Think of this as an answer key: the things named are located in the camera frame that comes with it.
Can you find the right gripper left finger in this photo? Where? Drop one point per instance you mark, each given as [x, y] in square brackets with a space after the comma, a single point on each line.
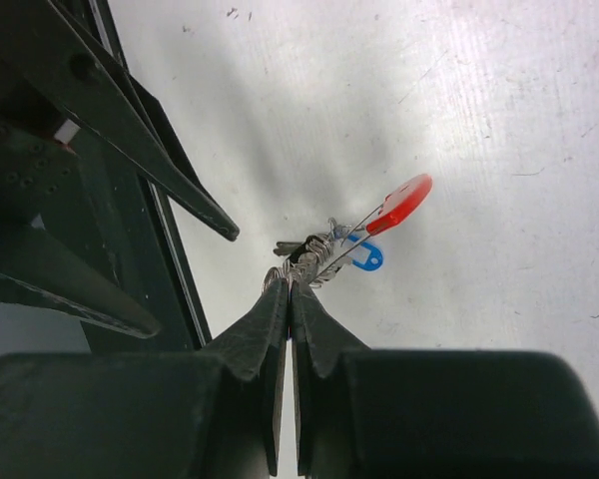
[213, 413]

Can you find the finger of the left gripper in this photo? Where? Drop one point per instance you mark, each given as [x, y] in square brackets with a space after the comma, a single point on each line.
[64, 62]
[38, 271]

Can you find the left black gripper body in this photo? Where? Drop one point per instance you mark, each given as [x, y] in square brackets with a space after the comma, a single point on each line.
[35, 166]

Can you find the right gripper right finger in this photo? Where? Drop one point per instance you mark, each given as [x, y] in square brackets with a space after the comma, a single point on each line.
[433, 413]

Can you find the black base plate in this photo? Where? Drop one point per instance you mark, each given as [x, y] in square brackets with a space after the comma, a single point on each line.
[124, 227]

